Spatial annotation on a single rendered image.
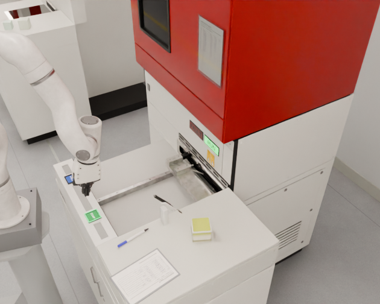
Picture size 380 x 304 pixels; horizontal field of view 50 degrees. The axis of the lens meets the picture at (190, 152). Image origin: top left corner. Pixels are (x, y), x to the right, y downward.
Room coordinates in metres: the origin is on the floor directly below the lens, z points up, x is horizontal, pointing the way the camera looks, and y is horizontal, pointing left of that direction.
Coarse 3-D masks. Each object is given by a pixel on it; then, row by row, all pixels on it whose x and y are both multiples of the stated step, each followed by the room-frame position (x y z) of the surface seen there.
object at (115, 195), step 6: (162, 174) 1.49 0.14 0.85; (168, 174) 1.50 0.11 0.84; (144, 180) 1.45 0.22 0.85; (150, 180) 1.45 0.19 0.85; (156, 180) 1.46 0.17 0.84; (132, 186) 1.41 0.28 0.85; (138, 186) 1.41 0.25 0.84; (144, 186) 1.43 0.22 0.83; (114, 192) 1.37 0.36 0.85; (120, 192) 1.37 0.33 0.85; (126, 192) 1.38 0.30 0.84; (102, 198) 1.33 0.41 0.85; (108, 198) 1.33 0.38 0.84; (114, 198) 1.35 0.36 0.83; (102, 204) 1.32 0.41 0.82
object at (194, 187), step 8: (168, 168) 1.52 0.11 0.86; (176, 176) 1.46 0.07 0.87; (184, 176) 1.45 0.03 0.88; (192, 176) 1.45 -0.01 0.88; (184, 184) 1.39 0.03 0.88; (192, 184) 1.39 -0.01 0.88; (200, 184) 1.39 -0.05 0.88; (192, 192) 1.34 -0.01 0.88; (200, 192) 1.34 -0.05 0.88; (208, 192) 1.34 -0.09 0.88
